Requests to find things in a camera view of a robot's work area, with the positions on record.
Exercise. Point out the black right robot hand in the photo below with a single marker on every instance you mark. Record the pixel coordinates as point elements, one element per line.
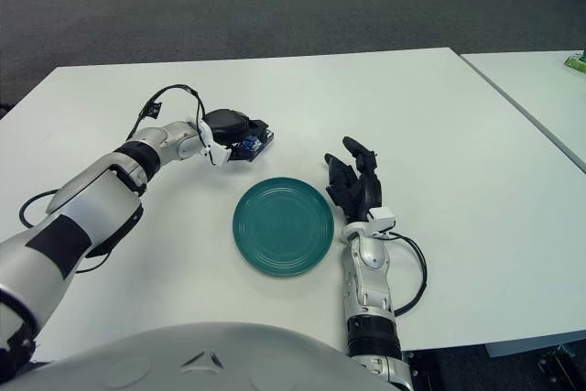
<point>368,189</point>

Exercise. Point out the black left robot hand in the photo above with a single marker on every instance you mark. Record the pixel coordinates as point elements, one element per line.
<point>226,124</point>

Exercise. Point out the blue gum box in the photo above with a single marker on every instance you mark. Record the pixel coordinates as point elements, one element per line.
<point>252,146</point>

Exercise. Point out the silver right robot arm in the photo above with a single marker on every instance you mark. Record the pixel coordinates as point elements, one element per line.
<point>371,285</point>

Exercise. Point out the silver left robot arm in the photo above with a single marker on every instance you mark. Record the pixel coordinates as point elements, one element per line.
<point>91,208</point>

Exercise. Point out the teal round plate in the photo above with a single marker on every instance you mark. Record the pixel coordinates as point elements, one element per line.
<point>284,226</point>

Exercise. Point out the grey robot torso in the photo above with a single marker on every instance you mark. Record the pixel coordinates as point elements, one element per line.
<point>206,363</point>

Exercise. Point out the green box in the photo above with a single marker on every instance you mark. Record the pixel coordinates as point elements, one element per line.
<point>576,61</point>

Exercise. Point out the black metal stand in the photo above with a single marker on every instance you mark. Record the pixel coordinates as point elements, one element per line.
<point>556,363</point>

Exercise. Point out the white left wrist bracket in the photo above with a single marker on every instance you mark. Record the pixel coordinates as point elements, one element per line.
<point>220,153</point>

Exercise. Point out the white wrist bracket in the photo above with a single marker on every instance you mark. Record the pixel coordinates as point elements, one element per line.
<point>220,153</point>
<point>381,217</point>

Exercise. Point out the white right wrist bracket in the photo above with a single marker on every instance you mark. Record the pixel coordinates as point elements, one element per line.
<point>381,217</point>

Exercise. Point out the grey table frame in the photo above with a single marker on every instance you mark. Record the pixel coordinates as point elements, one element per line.
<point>526,349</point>

